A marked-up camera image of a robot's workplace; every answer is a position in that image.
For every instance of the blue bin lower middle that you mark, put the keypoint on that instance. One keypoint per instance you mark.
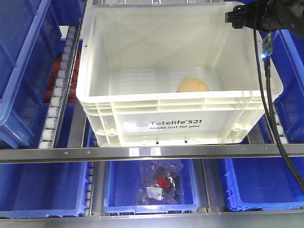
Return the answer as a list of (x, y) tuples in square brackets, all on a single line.
[(121, 190)]

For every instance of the blue bin lower right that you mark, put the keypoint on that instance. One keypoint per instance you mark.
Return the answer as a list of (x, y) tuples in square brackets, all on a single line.
[(259, 184)]

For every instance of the blue bin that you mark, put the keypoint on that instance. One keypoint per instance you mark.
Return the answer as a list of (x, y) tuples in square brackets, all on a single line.
[(121, 190), (42, 190), (288, 58), (29, 38), (259, 184)]

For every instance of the metal shelf front rail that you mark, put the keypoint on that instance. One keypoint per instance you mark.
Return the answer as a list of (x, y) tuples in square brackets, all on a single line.
[(102, 154)]

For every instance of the white roller track right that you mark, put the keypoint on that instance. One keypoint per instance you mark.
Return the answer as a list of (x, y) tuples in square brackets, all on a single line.
[(280, 130)]

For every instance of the blue bin lower left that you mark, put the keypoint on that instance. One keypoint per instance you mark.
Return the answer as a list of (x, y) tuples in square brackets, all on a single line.
[(42, 190)]

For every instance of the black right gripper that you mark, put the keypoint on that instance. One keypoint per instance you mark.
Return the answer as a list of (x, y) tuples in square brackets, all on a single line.
[(264, 15)]

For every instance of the green circuit board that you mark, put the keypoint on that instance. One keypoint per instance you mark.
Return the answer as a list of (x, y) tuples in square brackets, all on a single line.
[(267, 45)]

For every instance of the white roller track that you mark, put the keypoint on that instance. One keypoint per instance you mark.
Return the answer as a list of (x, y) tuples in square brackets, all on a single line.
[(58, 100), (280, 130)]

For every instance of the blue bin upper left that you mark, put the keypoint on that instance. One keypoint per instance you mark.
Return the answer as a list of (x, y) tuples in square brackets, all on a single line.
[(29, 38)]

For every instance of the white plastic tote box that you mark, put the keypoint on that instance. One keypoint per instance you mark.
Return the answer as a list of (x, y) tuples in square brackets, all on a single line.
[(133, 59)]

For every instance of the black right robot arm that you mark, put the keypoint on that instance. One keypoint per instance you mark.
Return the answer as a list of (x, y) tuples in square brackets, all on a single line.
[(299, 32)]

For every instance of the red items behind rollers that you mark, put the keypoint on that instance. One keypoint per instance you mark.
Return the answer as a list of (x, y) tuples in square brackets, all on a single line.
[(53, 75)]

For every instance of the clear bag of parts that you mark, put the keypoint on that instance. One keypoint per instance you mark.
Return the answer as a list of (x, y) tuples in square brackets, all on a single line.
[(159, 182)]

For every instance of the blue bin upper right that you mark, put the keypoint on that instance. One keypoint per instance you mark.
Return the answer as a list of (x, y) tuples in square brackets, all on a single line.
[(288, 58)]

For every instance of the cream foam baseball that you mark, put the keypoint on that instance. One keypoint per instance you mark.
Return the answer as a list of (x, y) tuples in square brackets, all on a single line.
[(191, 84)]

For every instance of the white roller track left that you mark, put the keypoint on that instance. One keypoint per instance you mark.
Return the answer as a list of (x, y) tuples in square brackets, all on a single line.
[(58, 100)]

